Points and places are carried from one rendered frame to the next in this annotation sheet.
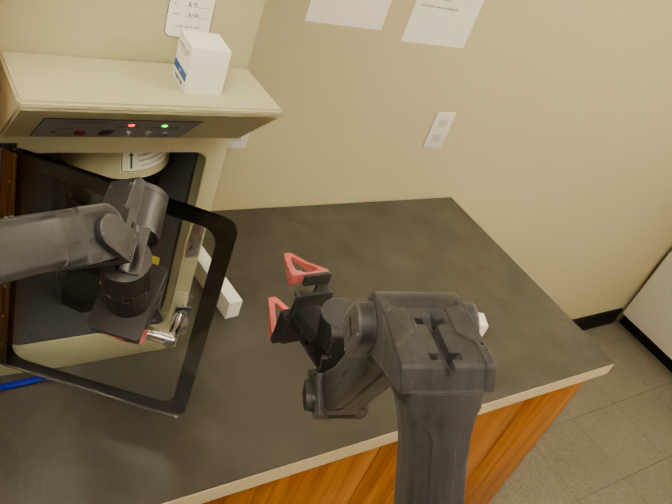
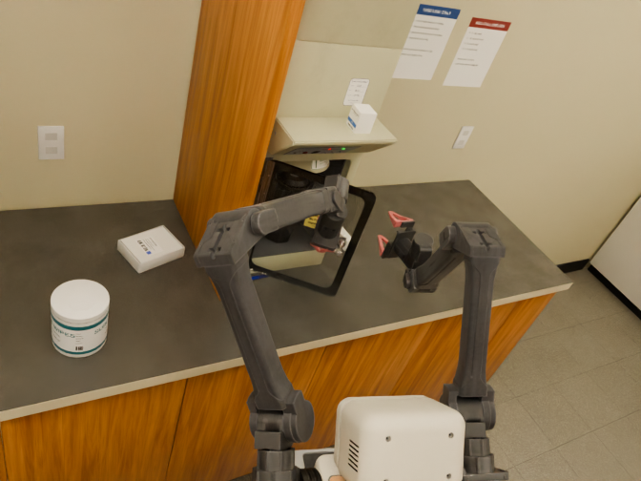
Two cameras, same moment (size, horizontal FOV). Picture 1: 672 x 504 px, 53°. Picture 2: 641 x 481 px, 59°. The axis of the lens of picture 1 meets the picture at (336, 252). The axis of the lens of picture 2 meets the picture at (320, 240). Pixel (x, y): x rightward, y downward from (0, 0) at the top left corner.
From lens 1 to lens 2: 67 cm
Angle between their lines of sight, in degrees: 4
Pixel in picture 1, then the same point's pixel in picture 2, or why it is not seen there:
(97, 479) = (296, 324)
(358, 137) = (413, 143)
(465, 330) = (492, 235)
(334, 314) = (420, 240)
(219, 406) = (348, 294)
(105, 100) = (324, 139)
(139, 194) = (340, 181)
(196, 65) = (361, 120)
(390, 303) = (462, 225)
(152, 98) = (342, 136)
